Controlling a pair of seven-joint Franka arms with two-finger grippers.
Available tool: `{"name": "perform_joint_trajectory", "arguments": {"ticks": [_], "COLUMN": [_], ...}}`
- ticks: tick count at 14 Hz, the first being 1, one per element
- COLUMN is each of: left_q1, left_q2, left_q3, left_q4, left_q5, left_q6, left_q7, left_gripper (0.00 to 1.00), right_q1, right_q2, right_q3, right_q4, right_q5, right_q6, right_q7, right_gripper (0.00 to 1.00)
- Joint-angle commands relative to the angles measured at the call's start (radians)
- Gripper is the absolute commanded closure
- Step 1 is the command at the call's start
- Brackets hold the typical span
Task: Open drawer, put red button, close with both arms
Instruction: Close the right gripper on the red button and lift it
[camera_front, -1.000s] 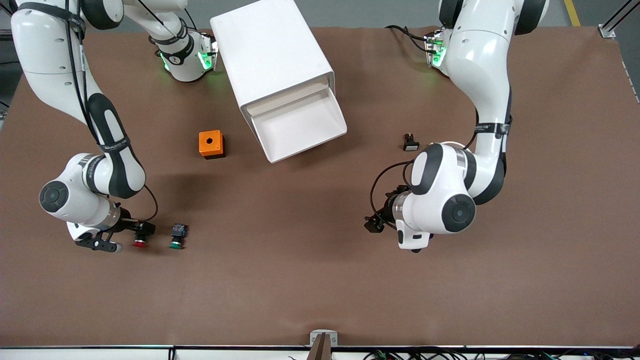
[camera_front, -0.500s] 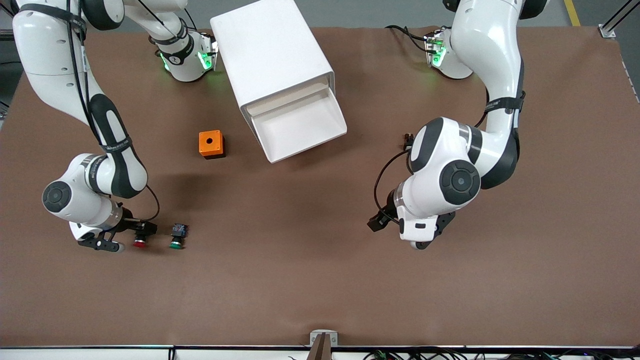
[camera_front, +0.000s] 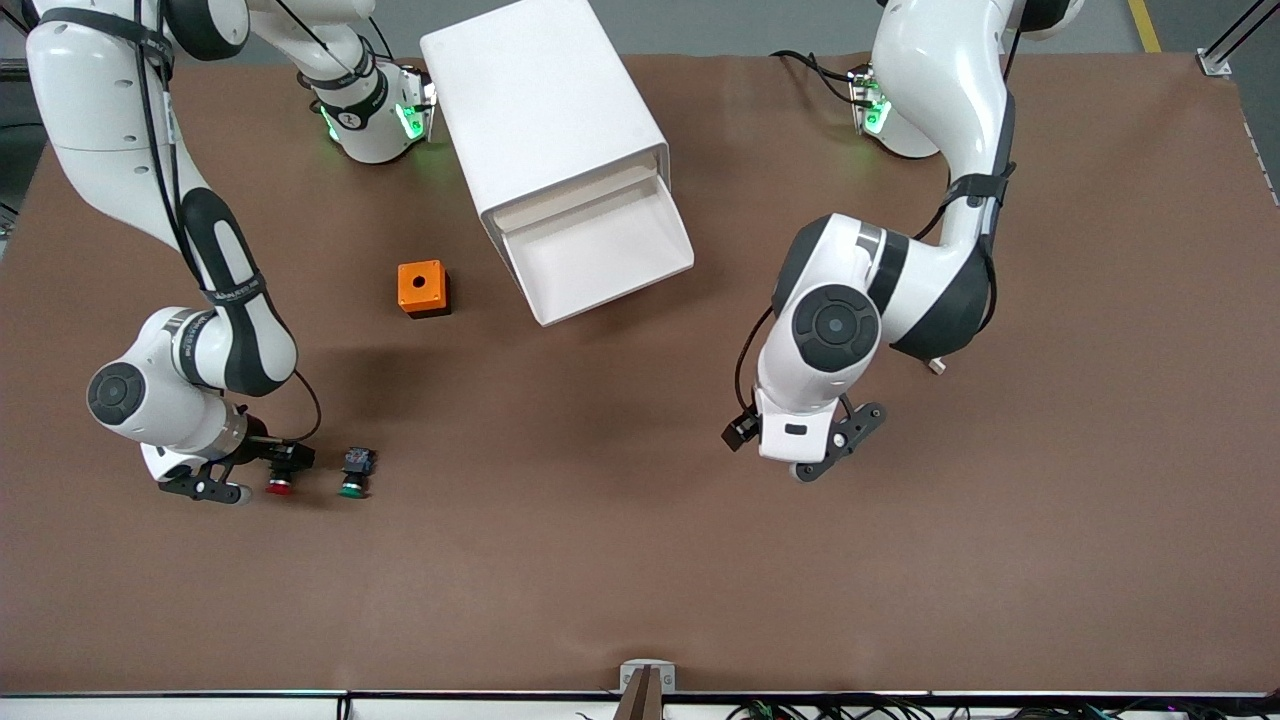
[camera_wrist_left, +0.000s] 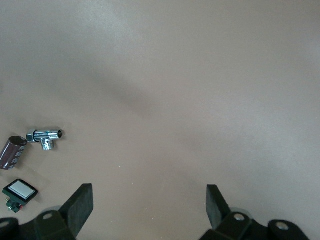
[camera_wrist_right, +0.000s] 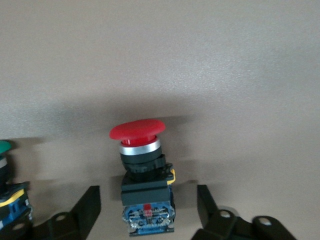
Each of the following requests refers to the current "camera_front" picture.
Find brown table cover mat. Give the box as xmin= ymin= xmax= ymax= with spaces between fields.
xmin=0 ymin=50 xmax=1280 ymax=696

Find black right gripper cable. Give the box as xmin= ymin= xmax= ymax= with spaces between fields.
xmin=130 ymin=0 xmax=323 ymax=446

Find orange button enclosure box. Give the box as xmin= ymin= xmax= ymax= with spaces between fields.
xmin=397 ymin=260 xmax=453 ymax=319

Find black arm base cables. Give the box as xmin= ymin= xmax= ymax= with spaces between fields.
xmin=770 ymin=48 xmax=866 ymax=106

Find green mushroom push button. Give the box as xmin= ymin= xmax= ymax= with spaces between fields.
xmin=337 ymin=446 xmax=379 ymax=500

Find grey metal mounting bracket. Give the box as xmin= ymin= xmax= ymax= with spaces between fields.
xmin=618 ymin=658 xmax=678 ymax=696

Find aluminium frame profile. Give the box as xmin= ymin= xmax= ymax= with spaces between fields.
xmin=1197 ymin=0 xmax=1280 ymax=79

